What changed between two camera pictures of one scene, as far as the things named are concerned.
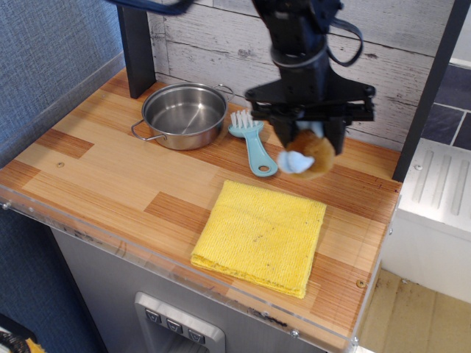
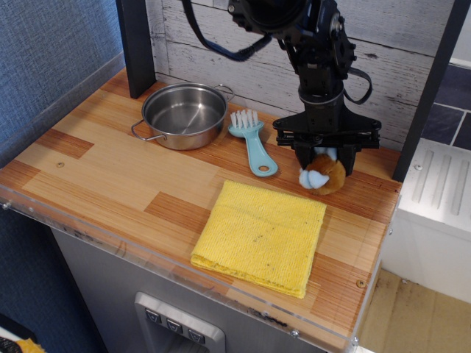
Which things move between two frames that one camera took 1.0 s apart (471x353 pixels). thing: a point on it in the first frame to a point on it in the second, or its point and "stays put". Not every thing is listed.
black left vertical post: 137,48 stays put
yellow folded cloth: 262,237 stays put
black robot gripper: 308,90 to 327,125
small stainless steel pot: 185,116 stays put
